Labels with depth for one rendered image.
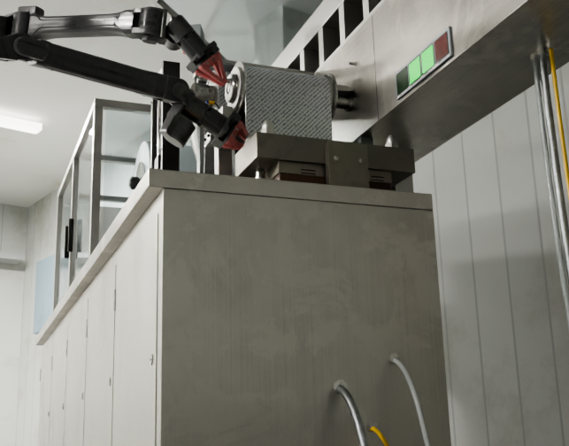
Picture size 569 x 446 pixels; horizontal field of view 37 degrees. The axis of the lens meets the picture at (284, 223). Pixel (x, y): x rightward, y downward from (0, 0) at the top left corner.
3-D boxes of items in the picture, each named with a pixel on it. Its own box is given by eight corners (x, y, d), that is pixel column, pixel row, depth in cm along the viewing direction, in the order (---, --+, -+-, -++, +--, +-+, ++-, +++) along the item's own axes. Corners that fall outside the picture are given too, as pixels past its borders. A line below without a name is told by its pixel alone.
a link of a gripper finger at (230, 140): (252, 157, 209) (220, 135, 207) (243, 165, 215) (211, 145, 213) (265, 135, 211) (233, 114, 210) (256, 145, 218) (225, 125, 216)
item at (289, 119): (246, 168, 210) (245, 98, 215) (333, 176, 218) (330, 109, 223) (246, 167, 210) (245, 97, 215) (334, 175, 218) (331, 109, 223)
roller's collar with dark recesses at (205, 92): (188, 109, 247) (188, 88, 248) (209, 111, 249) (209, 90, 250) (195, 100, 241) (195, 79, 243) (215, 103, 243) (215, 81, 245)
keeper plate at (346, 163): (326, 188, 194) (324, 142, 197) (365, 192, 197) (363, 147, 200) (330, 185, 191) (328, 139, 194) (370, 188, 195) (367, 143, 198)
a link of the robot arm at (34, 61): (19, 29, 177) (3, 33, 186) (13, 57, 177) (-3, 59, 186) (196, 80, 202) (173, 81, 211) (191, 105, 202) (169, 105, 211)
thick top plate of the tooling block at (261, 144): (234, 178, 204) (234, 154, 206) (384, 192, 218) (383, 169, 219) (257, 157, 190) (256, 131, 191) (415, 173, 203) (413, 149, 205)
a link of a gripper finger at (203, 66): (219, 88, 215) (195, 58, 214) (211, 96, 221) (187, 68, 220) (237, 73, 217) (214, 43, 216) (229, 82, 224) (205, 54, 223)
